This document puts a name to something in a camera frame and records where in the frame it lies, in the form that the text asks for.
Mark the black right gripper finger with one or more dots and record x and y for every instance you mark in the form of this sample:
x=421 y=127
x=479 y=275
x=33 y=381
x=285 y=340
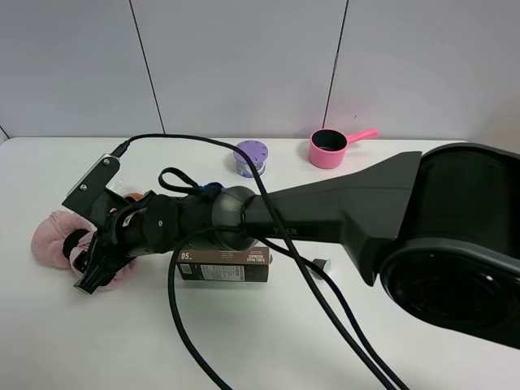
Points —
x=92 y=257

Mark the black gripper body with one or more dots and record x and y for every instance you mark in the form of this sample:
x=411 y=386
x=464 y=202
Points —
x=128 y=229

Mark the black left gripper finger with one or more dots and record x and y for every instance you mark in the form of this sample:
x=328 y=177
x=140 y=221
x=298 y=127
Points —
x=90 y=281

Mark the pink plush towel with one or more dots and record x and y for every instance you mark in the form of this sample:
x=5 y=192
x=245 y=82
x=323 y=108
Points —
x=62 y=241

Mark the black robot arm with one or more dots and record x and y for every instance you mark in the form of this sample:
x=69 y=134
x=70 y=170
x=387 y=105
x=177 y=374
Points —
x=439 y=230

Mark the wrapped fruit tart pastry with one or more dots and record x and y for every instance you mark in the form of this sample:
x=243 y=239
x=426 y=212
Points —
x=128 y=191

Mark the blue rolled cloth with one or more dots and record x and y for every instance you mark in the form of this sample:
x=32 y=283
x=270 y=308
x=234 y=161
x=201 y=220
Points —
x=212 y=186

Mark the brown espresso capsule box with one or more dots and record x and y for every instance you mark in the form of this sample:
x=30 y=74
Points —
x=251 y=265

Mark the purple air freshener can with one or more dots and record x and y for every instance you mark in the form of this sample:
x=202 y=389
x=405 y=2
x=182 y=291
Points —
x=257 y=152

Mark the dark coffee capsule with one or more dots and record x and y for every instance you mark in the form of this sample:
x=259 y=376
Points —
x=323 y=265

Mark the pink toy saucepan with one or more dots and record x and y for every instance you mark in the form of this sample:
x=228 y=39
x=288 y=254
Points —
x=328 y=146

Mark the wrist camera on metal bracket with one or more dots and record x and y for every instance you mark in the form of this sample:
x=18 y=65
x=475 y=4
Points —
x=90 y=198

